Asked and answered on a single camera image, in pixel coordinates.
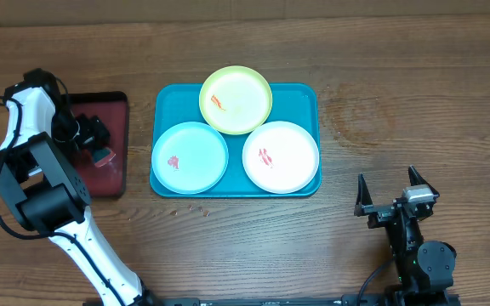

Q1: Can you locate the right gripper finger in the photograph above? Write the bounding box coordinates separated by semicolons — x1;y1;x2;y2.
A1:
407;165;440;197
354;173;373;217

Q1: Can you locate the red and green sponge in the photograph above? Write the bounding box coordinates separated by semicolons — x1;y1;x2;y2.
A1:
91;147;116;167

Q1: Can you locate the white plastic plate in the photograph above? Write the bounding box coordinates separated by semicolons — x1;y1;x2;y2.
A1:
242;121;321;195

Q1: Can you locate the light blue plastic plate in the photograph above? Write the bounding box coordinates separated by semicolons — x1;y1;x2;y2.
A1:
151;122;229;195

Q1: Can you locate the yellow-green plastic plate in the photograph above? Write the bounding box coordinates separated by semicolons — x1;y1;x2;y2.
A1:
199;65;273;135

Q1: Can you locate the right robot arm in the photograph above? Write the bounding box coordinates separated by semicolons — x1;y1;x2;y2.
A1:
352;166;461;306

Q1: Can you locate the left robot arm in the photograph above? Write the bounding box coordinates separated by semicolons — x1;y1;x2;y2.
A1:
0;68;162;305

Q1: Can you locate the black and red tray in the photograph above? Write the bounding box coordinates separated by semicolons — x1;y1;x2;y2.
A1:
63;92;129;198

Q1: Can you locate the teal plastic serving tray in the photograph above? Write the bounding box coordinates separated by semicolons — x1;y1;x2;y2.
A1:
152;82;321;198

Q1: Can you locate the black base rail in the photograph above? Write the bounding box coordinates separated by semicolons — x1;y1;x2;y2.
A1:
82;294;461;306

